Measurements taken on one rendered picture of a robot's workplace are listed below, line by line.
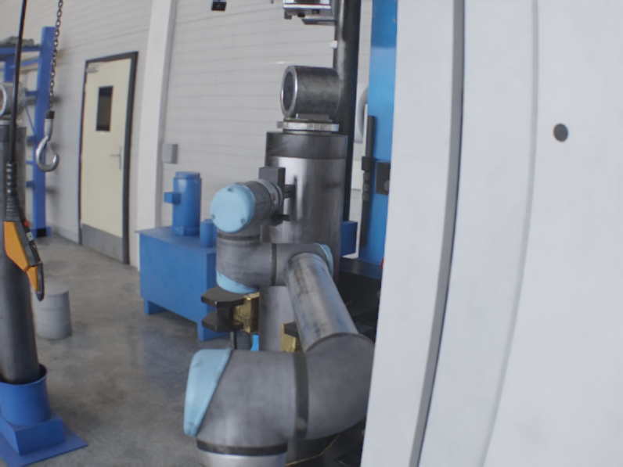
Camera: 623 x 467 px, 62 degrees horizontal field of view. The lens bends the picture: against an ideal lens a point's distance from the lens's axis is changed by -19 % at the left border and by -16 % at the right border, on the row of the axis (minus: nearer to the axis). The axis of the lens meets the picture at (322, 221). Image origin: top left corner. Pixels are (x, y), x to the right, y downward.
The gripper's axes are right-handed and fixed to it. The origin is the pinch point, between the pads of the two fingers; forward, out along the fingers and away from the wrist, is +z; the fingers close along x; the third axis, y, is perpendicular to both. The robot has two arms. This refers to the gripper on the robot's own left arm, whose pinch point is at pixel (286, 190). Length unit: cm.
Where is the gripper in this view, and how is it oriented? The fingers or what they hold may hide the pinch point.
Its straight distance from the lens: 151.4
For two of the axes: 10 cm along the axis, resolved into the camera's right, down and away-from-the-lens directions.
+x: 0.6, -9.8, -1.7
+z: 2.8, -1.5, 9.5
